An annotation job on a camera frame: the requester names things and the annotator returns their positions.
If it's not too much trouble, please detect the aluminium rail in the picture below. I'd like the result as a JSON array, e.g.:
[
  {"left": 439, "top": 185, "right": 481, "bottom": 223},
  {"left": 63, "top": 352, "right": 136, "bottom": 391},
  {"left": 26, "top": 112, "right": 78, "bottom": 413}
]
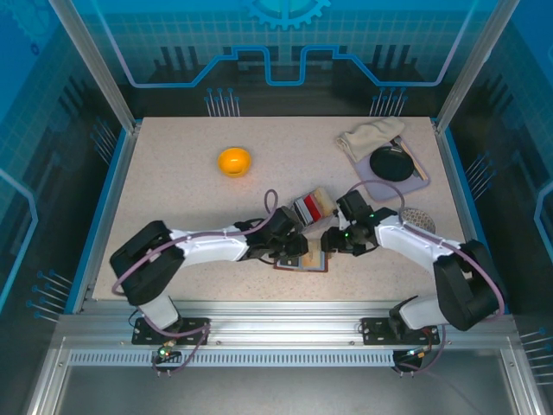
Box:
[
  {"left": 64, "top": 120, "right": 143, "bottom": 315},
  {"left": 431, "top": 116, "right": 511, "bottom": 315},
  {"left": 55, "top": 300, "right": 519, "bottom": 347}
]

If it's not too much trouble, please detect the orange bowl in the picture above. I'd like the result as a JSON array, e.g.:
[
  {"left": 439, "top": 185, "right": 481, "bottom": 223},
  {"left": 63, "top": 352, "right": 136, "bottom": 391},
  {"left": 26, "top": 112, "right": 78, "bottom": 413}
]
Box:
[{"left": 216, "top": 147, "right": 253, "bottom": 179}]

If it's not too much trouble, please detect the red credit card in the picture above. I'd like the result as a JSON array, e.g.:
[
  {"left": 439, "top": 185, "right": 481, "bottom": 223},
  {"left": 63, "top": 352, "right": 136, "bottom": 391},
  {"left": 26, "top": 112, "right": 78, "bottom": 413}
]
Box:
[{"left": 303, "top": 195, "right": 324, "bottom": 220}]

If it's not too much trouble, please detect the tan credit card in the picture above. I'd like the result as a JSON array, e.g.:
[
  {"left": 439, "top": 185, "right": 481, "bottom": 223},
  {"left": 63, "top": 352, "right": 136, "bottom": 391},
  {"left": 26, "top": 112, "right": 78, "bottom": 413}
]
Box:
[{"left": 314, "top": 187, "right": 340, "bottom": 214}]

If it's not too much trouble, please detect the aluminium right side rail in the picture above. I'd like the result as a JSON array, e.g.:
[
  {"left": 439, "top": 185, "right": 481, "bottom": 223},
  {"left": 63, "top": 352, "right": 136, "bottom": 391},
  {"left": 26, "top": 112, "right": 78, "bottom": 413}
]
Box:
[{"left": 431, "top": 116, "right": 511, "bottom": 315}]

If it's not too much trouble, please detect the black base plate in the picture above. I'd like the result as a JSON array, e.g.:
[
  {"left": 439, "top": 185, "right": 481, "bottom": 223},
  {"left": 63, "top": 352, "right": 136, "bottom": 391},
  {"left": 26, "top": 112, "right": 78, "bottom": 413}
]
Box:
[
  {"left": 131, "top": 317, "right": 212, "bottom": 346},
  {"left": 360, "top": 317, "right": 441, "bottom": 346}
]

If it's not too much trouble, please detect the clear plastic card box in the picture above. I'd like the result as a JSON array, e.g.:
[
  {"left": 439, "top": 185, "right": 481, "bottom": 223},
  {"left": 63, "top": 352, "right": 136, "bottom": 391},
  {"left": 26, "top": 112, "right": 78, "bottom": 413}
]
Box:
[{"left": 291, "top": 186, "right": 340, "bottom": 227}]

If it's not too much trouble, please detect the aluminium frame post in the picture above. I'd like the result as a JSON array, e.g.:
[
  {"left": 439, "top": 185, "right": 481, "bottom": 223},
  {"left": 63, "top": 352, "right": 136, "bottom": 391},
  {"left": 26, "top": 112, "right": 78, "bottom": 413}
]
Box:
[
  {"left": 435, "top": 0, "right": 522, "bottom": 131},
  {"left": 48, "top": 0, "right": 143, "bottom": 135}
]

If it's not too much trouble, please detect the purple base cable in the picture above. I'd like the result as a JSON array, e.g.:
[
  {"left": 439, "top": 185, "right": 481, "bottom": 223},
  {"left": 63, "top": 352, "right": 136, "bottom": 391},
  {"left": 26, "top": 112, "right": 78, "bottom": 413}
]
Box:
[
  {"left": 395, "top": 319, "right": 447, "bottom": 378},
  {"left": 150, "top": 319, "right": 213, "bottom": 378}
]

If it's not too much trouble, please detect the lilac placemat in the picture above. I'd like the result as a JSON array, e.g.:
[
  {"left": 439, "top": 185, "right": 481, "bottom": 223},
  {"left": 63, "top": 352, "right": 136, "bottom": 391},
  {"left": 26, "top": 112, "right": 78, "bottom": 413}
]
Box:
[{"left": 347, "top": 134, "right": 431, "bottom": 202}]

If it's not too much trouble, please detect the slotted cable duct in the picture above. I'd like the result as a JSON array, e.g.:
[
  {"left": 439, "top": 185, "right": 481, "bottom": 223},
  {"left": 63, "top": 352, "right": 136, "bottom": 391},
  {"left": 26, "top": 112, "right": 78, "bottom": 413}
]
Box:
[{"left": 67, "top": 350, "right": 397, "bottom": 368}]

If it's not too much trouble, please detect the patterned upturned bowl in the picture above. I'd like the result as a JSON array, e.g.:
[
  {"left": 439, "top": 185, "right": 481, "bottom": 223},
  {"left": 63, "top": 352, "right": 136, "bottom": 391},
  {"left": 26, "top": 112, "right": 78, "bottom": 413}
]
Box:
[{"left": 399, "top": 207, "right": 436, "bottom": 233}]

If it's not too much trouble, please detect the beige folded cloth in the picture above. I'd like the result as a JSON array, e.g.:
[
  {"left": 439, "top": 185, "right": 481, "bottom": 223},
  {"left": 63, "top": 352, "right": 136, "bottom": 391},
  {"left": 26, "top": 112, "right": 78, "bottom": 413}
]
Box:
[{"left": 336, "top": 116, "right": 406, "bottom": 162}]

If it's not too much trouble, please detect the brown leather card holder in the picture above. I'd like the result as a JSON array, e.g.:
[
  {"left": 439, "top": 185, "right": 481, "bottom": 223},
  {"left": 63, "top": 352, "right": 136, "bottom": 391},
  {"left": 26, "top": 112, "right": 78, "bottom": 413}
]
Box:
[{"left": 272, "top": 246, "right": 330, "bottom": 275}]

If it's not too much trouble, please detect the wooden chopstick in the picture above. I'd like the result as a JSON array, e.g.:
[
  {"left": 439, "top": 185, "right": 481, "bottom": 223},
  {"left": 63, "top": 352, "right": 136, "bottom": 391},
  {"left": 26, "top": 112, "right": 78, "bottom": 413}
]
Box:
[
  {"left": 399, "top": 137, "right": 425, "bottom": 180},
  {"left": 402, "top": 136, "right": 429, "bottom": 178}
]

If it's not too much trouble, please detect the aluminium left frame post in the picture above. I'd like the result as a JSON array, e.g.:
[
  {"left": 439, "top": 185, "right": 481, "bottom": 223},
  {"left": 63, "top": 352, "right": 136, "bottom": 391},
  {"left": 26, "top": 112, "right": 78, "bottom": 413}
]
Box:
[{"left": 48, "top": 0, "right": 143, "bottom": 135}]

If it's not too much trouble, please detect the aluminium left side rail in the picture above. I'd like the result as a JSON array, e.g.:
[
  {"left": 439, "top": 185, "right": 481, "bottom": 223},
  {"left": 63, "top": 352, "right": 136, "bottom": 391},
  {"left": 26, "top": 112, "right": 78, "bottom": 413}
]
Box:
[{"left": 64, "top": 120, "right": 143, "bottom": 315}]

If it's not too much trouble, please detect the black divided plate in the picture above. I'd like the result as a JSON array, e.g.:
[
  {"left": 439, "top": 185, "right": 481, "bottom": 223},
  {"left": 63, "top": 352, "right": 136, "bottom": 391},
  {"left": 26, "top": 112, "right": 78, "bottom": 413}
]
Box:
[{"left": 369, "top": 146, "right": 415, "bottom": 183}]

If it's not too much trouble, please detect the aluminium front rail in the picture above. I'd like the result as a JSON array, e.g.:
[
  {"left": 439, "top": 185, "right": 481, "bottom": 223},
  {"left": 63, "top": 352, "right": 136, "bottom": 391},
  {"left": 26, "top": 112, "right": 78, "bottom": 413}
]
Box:
[{"left": 55, "top": 300, "right": 519, "bottom": 347}]

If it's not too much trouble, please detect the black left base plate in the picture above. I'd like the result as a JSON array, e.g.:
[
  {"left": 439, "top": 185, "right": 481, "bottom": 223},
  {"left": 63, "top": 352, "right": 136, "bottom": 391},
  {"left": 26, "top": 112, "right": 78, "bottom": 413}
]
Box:
[{"left": 131, "top": 317, "right": 212, "bottom": 346}]

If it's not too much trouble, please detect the aluminium right frame post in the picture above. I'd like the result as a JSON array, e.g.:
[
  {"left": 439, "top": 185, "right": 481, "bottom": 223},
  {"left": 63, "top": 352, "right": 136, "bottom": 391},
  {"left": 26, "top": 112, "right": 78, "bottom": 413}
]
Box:
[{"left": 435, "top": 0, "right": 522, "bottom": 131}]

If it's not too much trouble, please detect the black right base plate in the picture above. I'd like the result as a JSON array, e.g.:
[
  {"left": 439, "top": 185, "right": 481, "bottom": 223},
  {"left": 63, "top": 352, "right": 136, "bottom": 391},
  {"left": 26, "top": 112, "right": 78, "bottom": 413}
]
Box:
[{"left": 360, "top": 317, "right": 441, "bottom": 346}]

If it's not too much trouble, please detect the small circuit board green LED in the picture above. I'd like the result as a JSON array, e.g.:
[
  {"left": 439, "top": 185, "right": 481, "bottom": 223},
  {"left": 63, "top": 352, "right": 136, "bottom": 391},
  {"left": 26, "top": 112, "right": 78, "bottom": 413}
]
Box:
[
  {"left": 157, "top": 341, "right": 181, "bottom": 361},
  {"left": 405, "top": 345, "right": 433, "bottom": 362}
]

